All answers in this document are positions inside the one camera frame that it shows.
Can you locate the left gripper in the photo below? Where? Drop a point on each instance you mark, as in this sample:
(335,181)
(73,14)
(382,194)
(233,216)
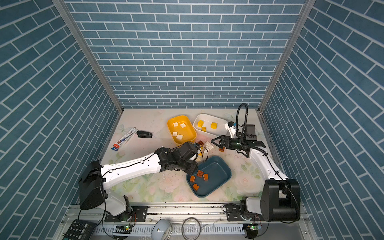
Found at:
(193,168)

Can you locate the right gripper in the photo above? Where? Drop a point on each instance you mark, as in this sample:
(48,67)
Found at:
(223,141)

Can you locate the yellow lego cube front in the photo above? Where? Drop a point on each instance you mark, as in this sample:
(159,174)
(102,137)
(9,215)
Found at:
(214,126)

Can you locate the yellow lego cube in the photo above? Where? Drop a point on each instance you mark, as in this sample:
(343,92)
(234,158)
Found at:
(200,124)
(214,126)

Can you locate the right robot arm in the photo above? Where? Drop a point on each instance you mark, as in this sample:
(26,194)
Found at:
(280,199)

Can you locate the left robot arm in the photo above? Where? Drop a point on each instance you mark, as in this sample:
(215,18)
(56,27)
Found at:
(96,182)

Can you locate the white flat lego plate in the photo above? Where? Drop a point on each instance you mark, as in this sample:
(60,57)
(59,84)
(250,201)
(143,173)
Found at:
(209,145)

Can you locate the white plastic bin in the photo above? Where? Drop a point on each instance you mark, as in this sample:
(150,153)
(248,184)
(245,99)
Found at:
(210,125)

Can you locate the yellow plastic bin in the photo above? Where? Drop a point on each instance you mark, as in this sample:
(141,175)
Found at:
(189,133)

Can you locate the teal plastic bin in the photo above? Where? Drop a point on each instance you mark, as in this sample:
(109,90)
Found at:
(219,173)

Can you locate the black stapler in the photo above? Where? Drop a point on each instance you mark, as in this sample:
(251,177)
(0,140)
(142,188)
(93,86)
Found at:
(144,134)

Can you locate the toothpaste tube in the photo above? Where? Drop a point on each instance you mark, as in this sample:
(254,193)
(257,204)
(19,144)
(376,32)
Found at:
(124,139)

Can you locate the grey computer mouse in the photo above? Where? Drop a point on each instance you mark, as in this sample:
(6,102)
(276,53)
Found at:
(162,230)

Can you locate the black remote keypad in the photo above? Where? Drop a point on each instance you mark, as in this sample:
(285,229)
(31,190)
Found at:
(80,230)

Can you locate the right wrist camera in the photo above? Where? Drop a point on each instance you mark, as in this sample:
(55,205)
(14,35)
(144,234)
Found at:
(232,129)

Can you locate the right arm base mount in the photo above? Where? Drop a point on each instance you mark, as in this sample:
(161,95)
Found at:
(237,213)

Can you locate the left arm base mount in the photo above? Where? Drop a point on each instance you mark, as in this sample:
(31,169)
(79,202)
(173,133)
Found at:
(133,214)

